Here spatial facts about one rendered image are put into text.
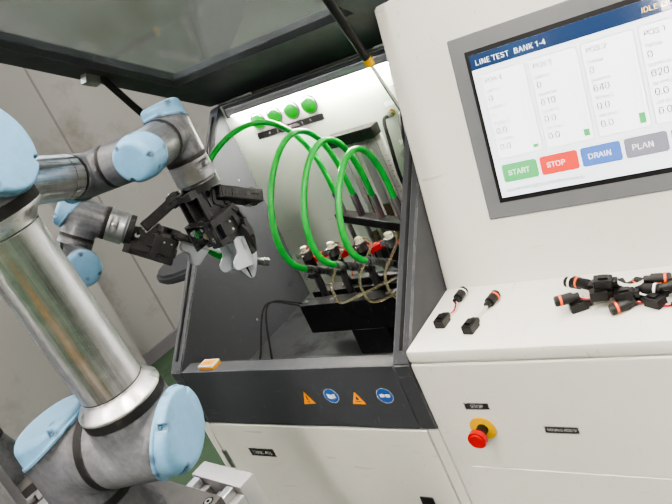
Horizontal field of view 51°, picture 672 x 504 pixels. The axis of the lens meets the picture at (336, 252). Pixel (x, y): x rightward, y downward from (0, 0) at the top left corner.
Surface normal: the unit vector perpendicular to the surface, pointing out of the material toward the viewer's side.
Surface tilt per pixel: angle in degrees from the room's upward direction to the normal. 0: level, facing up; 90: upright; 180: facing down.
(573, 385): 90
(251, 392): 90
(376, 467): 90
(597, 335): 0
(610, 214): 76
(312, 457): 90
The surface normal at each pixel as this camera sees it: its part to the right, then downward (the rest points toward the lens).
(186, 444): 0.94, -0.16
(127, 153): -0.20, 0.44
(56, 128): 0.72, -0.06
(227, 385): -0.47, 0.50
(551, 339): -0.39, -0.85
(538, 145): -0.55, 0.29
